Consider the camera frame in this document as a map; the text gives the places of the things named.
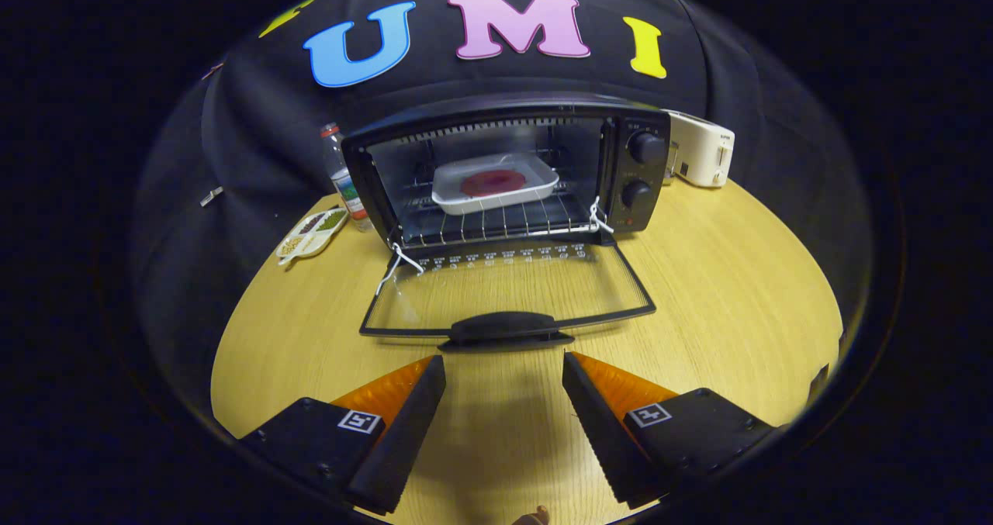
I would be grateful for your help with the clear plastic bottle red cap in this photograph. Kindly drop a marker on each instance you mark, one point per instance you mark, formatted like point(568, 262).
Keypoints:
point(345, 184)

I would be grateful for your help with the white square food tray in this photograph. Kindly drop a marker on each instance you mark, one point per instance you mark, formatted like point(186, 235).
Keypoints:
point(537, 170)

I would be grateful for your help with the black toaster oven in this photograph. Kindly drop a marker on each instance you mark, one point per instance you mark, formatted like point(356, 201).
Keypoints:
point(504, 106)

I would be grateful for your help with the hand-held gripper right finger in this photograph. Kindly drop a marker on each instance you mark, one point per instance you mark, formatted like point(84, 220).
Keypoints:
point(601, 440)

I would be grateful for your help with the red round food slice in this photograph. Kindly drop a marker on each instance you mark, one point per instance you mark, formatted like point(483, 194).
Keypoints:
point(493, 184)

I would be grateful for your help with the divided white snack dish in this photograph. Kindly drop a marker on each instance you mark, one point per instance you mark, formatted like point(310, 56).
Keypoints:
point(310, 234)

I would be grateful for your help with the small metal clip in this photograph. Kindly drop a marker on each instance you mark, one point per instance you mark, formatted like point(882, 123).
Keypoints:
point(211, 196)

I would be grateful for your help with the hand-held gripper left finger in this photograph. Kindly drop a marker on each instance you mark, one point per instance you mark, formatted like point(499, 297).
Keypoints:
point(403, 440)

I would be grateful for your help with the white toaster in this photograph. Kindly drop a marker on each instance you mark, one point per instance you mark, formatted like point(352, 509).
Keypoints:
point(698, 149)

